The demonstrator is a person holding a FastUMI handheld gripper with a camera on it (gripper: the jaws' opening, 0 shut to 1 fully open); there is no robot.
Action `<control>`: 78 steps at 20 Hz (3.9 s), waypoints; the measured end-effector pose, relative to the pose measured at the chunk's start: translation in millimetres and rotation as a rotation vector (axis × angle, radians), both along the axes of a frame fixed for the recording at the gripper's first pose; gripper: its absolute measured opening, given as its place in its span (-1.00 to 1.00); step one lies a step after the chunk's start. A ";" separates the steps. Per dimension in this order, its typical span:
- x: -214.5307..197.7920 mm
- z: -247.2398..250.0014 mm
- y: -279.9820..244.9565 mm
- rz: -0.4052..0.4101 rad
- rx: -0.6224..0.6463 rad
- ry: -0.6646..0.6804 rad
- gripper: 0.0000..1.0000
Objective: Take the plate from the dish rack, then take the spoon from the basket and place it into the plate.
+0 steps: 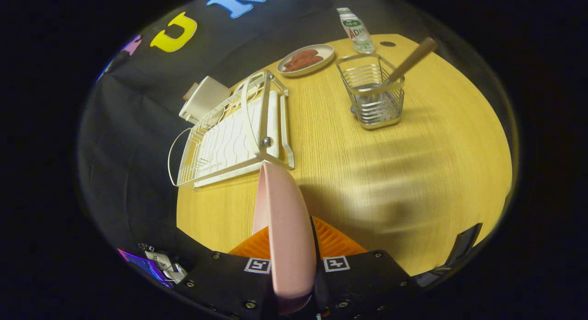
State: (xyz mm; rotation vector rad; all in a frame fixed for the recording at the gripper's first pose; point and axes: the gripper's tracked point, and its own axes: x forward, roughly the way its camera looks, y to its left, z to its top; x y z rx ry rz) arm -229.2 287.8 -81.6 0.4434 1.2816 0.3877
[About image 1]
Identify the wooden handle spoon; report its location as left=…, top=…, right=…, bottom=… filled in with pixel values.
left=367, top=37, right=438, bottom=95

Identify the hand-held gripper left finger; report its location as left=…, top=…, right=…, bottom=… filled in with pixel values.
left=177, top=226, right=281, bottom=320

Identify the pink plate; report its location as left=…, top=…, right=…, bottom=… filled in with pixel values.
left=252, top=161, right=317, bottom=315

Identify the red sausage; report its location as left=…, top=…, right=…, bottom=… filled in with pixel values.
left=285, top=56, right=324, bottom=73
left=283, top=49, right=318, bottom=67

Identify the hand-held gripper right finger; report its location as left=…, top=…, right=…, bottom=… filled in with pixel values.
left=310, top=217, right=414, bottom=320

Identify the white toaster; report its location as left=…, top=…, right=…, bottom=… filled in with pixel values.
left=179, top=76, right=232, bottom=124

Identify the silver wire basket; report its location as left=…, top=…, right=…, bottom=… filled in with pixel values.
left=335, top=54, right=406, bottom=130

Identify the purple object with white tags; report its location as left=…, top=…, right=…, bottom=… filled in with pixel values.
left=117, top=248, right=189, bottom=289

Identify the white wire dish rack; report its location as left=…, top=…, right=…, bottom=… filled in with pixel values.
left=168, top=70, right=295, bottom=191

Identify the white oval dish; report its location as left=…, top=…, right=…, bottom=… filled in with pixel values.
left=277, top=44, right=335, bottom=77

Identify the white drink bottle green label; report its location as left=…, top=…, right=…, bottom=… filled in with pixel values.
left=337, top=7, right=376, bottom=54

